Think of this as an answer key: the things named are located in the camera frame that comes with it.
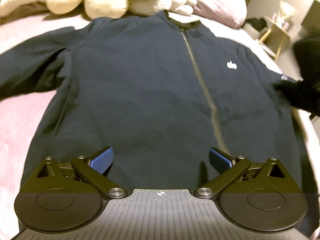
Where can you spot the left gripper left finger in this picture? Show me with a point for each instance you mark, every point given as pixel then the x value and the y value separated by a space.
pixel 91 170

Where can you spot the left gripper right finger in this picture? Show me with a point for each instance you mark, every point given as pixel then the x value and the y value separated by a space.
pixel 230 170

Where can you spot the yellow side table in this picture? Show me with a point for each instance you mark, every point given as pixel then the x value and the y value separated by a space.
pixel 277 38

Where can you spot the navy zip jacket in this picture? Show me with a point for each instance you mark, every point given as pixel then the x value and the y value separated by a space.
pixel 160 93

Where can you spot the black clothes pile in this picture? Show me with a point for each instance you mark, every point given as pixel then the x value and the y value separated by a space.
pixel 257 23

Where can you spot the purple pillow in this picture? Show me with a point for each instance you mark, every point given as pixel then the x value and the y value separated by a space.
pixel 231 13

